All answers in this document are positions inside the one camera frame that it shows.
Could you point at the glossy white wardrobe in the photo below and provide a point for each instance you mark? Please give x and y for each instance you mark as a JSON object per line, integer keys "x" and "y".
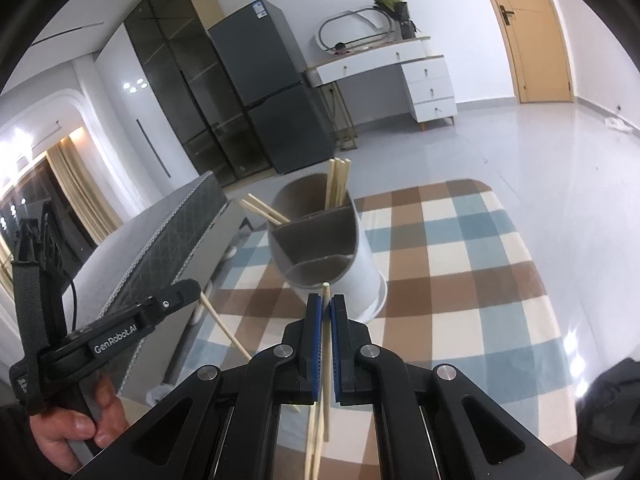
{"x": 135, "y": 125}

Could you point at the black and green bag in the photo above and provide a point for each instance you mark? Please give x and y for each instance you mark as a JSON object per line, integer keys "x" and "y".
{"x": 405, "y": 22}

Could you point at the beige curtain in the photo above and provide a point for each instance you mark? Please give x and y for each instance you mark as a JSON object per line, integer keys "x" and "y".
{"x": 75, "y": 180}

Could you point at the dark grey fridge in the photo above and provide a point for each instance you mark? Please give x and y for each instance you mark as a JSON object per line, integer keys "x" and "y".
{"x": 270, "y": 85}

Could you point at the person's left hand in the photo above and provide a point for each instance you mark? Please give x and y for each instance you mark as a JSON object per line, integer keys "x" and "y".
{"x": 60, "y": 430}

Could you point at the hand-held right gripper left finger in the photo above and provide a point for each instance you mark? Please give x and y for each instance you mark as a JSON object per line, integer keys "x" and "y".
{"x": 317, "y": 360}

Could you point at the gold frame stool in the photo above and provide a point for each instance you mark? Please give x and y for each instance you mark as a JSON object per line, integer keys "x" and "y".
{"x": 320, "y": 77}

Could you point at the wooden door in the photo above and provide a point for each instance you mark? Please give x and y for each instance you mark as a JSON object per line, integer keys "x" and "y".
{"x": 530, "y": 35}

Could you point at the dark window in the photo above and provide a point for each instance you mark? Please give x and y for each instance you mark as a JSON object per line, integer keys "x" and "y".
{"x": 35, "y": 185}

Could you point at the grey quilted bed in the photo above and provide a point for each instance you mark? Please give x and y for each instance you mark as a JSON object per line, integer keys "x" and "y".
{"x": 165, "y": 240}

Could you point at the oval desk mirror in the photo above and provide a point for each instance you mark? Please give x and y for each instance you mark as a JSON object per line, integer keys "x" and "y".
{"x": 350, "y": 25}

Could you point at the white desk with drawers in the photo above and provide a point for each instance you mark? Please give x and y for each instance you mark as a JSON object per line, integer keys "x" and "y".
{"x": 430, "y": 85}

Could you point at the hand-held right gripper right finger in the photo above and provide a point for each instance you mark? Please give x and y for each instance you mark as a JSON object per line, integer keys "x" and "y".
{"x": 338, "y": 360}

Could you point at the white utensil holder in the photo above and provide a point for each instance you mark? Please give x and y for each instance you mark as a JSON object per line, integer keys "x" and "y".
{"x": 360, "y": 270}

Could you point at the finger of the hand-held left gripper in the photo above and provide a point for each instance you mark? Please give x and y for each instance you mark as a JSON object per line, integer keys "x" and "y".
{"x": 175, "y": 300}

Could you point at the checked rug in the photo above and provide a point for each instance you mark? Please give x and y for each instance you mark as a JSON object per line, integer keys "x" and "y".
{"x": 450, "y": 270}

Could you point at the person's dark clothing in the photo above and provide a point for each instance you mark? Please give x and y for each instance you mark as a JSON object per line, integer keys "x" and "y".
{"x": 610, "y": 410}

